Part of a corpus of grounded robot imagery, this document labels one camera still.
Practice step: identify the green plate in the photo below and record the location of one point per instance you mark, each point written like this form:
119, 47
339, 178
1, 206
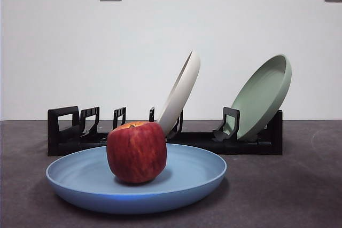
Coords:
264, 94

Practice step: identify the black plate rack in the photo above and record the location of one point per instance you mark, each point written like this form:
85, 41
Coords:
240, 148

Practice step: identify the red apple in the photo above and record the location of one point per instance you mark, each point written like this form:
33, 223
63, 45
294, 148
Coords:
136, 153

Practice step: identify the blue plate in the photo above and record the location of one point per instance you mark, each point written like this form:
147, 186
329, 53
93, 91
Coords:
80, 180

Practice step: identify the beige plate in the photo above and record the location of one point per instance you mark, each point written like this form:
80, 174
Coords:
181, 92

